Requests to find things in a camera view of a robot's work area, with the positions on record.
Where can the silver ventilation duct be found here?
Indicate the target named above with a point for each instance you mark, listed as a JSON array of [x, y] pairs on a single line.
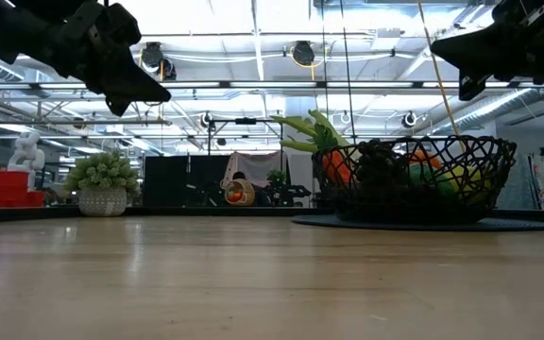
[[489, 111]]

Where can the red storage box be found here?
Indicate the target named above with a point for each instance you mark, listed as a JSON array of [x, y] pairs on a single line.
[[7, 189]]

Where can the person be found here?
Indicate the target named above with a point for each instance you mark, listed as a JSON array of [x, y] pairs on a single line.
[[239, 175]]

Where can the white robot figure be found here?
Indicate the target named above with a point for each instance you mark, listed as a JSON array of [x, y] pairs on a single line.
[[26, 151]]

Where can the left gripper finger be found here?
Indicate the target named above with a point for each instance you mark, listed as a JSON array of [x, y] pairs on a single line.
[[125, 82]]

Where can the black partition panel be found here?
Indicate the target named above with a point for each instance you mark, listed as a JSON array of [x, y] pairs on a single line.
[[173, 179]]

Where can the black background robot arm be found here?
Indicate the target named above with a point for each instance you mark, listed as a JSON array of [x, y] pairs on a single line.
[[291, 191]]

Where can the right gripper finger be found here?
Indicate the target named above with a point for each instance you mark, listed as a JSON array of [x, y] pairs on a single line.
[[477, 54]]

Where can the white draped cloth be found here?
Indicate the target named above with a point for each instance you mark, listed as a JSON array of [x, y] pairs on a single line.
[[258, 165]]

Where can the green lime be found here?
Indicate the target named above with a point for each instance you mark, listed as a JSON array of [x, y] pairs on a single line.
[[430, 181]]

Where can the white leaning board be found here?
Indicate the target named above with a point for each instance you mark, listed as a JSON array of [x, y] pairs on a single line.
[[538, 179]]

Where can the black background rig frame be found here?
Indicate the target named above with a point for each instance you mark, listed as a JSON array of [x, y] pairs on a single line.
[[246, 121]]

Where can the yellow green apple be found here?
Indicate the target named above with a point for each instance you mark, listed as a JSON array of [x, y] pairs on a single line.
[[468, 184]]

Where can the wicker basket with fruit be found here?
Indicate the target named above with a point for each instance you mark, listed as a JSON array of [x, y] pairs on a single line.
[[240, 193]]

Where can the dark grape bunch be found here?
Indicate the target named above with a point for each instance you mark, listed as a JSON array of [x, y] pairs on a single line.
[[380, 163]]

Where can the long ceiling light strip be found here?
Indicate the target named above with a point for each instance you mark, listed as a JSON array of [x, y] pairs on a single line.
[[253, 84]]

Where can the orange carrot with leaves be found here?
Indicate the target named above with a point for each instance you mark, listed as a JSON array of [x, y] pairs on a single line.
[[335, 170]]

